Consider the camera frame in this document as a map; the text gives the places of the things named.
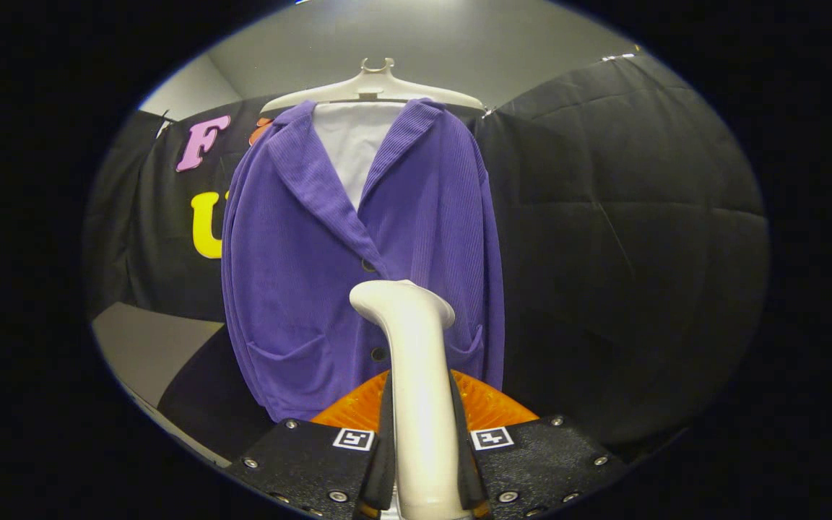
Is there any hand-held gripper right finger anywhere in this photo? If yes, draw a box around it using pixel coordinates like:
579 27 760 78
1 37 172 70
449 370 630 520

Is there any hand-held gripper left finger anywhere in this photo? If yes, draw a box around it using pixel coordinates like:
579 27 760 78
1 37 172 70
225 370 397 520

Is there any white garment steamer head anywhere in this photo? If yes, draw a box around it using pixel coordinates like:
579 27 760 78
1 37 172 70
349 279 473 520

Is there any purple corduroy jacket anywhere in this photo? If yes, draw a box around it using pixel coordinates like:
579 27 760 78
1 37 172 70
221 97 507 423

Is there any white shirt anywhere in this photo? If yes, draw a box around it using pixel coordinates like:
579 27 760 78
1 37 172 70
313 101 408 212

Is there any white clothes hanger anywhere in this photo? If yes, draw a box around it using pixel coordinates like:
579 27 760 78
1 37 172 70
261 58 487 114

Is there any grey cabinet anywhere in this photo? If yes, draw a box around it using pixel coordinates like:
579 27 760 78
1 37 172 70
91 302 233 469

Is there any black backdrop cloth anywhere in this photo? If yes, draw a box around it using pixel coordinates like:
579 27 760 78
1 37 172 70
84 52 771 463

